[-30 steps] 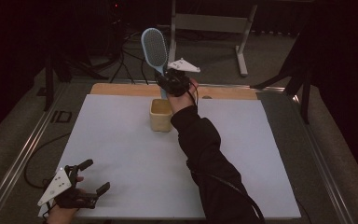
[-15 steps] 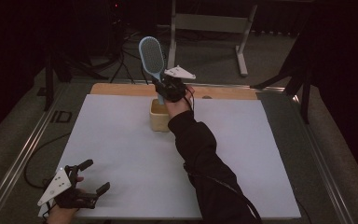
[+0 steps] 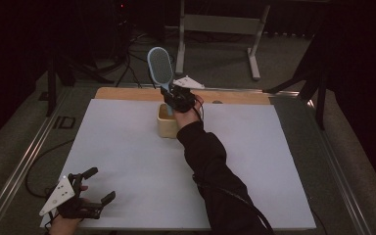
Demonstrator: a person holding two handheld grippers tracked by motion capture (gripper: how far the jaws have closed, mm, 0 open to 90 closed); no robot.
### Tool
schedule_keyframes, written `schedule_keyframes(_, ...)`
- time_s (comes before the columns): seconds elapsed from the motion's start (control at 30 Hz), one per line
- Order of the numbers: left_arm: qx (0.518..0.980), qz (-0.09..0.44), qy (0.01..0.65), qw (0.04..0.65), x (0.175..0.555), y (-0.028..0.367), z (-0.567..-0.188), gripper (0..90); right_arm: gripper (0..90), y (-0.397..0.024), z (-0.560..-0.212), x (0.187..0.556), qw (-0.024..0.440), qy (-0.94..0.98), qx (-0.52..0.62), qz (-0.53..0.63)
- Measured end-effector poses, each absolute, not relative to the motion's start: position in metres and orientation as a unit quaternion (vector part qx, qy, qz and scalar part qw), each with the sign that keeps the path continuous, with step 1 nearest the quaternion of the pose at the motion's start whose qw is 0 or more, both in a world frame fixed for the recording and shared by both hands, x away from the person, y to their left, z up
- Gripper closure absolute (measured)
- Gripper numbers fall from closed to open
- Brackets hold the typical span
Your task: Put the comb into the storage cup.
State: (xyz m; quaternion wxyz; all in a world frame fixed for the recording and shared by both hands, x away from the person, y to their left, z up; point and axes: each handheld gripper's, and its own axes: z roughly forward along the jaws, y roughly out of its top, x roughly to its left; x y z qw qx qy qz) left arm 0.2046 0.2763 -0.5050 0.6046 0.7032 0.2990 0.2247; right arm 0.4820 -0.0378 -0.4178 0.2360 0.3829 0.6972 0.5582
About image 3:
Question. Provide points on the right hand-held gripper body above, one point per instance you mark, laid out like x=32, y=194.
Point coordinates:
x=184, y=98

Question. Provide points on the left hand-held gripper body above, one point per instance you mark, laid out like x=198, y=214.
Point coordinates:
x=60, y=193

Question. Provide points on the light blue hairbrush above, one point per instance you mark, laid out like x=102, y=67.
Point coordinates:
x=160, y=67

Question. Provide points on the yellow square container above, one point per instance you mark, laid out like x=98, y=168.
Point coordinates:
x=166, y=129

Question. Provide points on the person's right hand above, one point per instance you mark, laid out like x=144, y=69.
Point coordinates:
x=186, y=119

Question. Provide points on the person's left hand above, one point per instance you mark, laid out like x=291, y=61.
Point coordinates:
x=62, y=227

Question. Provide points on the pale blue table sheet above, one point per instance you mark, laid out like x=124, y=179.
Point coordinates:
x=137, y=182

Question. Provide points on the wooden board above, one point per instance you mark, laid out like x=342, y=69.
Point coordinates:
x=127, y=94

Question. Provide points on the white metal stand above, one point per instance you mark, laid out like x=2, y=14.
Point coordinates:
x=220, y=24

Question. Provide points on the black tripod stand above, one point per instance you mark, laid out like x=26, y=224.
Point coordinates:
x=51, y=88
x=319, y=98

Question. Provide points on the metal floor rail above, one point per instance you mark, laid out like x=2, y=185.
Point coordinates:
x=19, y=166
x=339, y=169

